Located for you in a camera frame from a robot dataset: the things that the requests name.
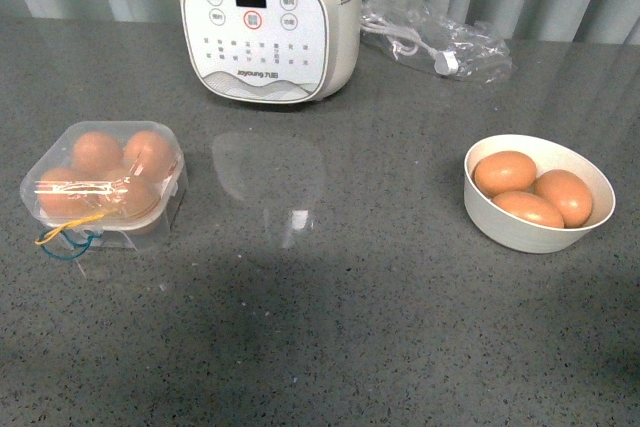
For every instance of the brown egg in box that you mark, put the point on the brown egg in box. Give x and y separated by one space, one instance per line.
96 153
63 194
149 155
133 197

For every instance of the brown egg in bowl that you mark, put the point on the brown egg in bowl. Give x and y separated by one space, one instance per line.
504 171
568 193
529 207

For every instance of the clear plastic egg box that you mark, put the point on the clear plastic egg box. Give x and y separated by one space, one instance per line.
106 184

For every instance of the white soy milk maker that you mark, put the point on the white soy milk maker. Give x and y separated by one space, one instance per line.
272 51

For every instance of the clear plastic bag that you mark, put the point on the clear plastic bag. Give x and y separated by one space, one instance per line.
414 34

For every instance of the white bowl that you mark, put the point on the white bowl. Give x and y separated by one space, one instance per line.
516 233

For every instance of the blue rubber band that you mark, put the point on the blue rubber band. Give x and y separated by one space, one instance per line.
77 249

